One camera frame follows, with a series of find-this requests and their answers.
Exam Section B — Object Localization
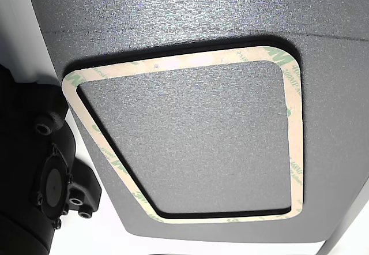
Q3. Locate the dark gray frame holder plate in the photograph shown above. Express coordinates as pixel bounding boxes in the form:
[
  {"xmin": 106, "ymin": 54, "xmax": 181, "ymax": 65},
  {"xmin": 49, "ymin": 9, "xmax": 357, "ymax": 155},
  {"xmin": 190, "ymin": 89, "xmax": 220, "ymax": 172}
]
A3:
[{"xmin": 30, "ymin": 0, "xmax": 369, "ymax": 246}]

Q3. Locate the beige adhesive liner frame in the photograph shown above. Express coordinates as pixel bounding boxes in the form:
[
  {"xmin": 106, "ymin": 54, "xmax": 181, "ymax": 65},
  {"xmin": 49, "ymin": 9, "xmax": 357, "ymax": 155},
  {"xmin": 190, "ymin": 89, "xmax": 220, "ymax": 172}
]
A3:
[{"xmin": 61, "ymin": 44, "xmax": 304, "ymax": 225}]

